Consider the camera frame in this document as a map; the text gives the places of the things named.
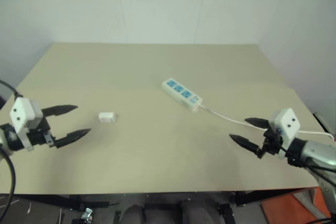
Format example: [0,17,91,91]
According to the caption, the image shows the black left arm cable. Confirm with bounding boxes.
[0,80,23,221]

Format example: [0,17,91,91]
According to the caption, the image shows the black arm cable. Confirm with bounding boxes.
[0,80,23,221]
[278,146,336,191]

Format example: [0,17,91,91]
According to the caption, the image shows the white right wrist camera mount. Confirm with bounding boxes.
[269,108,301,145]

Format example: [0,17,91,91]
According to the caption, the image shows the silver metal clamp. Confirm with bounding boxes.
[80,207,95,220]

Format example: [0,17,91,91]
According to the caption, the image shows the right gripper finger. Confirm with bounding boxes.
[244,117,269,130]
[229,133,260,154]

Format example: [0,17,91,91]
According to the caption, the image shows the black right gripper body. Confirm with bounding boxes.
[257,127,286,160]

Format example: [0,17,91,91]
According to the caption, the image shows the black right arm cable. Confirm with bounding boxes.
[278,146,336,191]

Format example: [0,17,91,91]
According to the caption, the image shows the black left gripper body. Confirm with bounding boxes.
[26,115,57,148]

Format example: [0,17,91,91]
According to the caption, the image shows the orange floor object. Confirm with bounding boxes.
[259,186,333,224]

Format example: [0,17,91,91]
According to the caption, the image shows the white power strip cord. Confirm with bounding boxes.
[198,104,336,142]

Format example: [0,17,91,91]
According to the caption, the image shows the white plug adapter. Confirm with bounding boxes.
[98,112,118,124]

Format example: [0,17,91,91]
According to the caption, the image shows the dark rounded shape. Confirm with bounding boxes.
[122,204,144,224]

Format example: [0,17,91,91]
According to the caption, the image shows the black table frame bar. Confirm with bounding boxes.
[0,194,120,212]

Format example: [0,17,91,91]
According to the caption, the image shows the white power strip blue sockets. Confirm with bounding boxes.
[161,77,203,113]

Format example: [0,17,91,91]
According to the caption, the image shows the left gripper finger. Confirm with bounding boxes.
[42,104,79,118]
[54,128,92,149]

